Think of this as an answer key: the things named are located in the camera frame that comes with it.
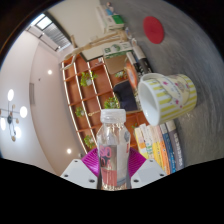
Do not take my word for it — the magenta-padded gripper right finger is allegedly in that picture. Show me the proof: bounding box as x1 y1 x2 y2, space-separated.
127 148 167 190

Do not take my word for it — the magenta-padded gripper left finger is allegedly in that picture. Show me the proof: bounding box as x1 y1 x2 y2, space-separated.
60 148 101 190

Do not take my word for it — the clear plastic drink bottle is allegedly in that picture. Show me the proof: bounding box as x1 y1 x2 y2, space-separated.
96 108 131 191

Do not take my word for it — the colourful book stack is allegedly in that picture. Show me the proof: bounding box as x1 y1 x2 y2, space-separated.
133 119 185 176

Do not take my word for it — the yellow striped ceramic mug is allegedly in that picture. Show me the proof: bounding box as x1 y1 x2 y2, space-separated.
137 73 198 127

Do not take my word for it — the dark blue office chair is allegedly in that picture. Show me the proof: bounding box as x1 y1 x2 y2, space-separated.
112 79 139 112

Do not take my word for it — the wooden shelf unit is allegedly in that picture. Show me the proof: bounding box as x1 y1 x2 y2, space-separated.
60 53 149 155

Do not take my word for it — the branched ceiling light fixture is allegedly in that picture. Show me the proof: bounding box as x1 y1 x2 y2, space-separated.
0 88 29 143

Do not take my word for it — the ceiling air vent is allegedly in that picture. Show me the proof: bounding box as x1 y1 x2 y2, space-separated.
29 82 36 107

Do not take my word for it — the dark book stack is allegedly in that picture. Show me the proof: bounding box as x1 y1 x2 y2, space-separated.
124 38 154 101

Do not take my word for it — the tan chair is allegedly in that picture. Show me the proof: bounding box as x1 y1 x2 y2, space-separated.
104 54 129 75

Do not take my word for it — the green and white carton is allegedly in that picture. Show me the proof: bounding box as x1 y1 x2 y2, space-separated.
103 41 134 59

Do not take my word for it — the wooden artist mannequin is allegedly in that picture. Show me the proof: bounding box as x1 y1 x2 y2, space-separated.
60 30 132 71

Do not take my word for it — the grey window curtain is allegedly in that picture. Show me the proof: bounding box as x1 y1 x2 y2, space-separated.
43 23 73 52

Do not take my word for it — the flat round red coaster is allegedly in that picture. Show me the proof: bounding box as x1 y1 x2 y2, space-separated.
142 15 166 45

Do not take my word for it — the green and white box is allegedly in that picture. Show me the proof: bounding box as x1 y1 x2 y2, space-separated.
106 14 127 32

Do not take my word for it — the white flat box stack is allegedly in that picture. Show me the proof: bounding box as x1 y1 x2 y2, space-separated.
95 2 116 33

